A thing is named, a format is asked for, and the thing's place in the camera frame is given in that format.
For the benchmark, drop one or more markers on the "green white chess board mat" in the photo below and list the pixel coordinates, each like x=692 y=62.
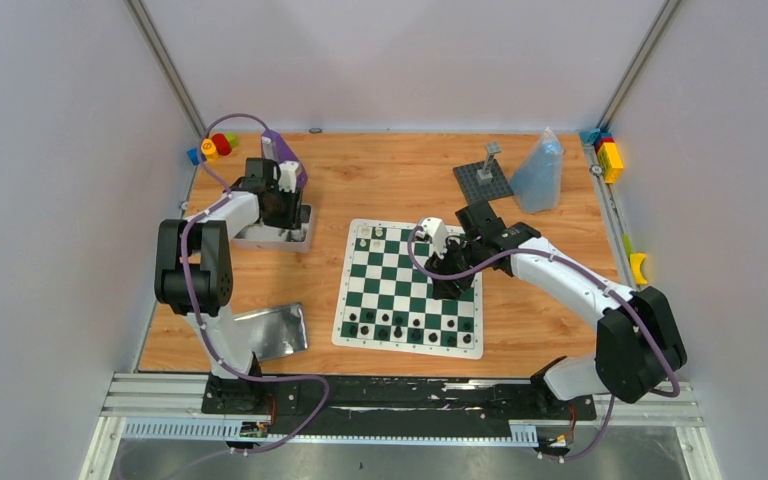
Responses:
x=384 y=303

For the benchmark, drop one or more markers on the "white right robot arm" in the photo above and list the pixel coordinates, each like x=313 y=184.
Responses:
x=639 y=349

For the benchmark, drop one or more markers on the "yellow red blue duplo bricks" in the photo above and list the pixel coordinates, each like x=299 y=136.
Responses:
x=607 y=153

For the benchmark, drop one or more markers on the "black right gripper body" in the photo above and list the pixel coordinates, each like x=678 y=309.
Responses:
x=456 y=259

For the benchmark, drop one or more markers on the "yellow curved block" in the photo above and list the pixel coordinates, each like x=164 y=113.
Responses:
x=637 y=263

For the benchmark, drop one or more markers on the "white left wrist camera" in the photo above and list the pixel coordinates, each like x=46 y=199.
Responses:
x=292 y=176

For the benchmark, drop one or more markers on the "purple metronome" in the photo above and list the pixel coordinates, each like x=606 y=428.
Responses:
x=274 y=147

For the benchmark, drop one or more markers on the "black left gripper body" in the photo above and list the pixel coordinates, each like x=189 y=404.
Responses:
x=285 y=216

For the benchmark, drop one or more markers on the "colourful toy block stack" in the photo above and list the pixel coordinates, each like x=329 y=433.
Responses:
x=212 y=149

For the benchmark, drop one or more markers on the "silver tin lid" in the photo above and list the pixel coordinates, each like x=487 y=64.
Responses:
x=275 y=332

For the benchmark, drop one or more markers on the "silver tin box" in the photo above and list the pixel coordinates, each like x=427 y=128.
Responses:
x=262 y=237

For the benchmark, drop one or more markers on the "blue plastic bag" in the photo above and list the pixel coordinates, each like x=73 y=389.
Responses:
x=536 y=183

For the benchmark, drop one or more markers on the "grey lego baseplate with tower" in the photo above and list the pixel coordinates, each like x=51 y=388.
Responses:
x=483 y=180

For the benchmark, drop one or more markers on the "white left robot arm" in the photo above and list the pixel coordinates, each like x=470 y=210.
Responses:
x=193 y=269

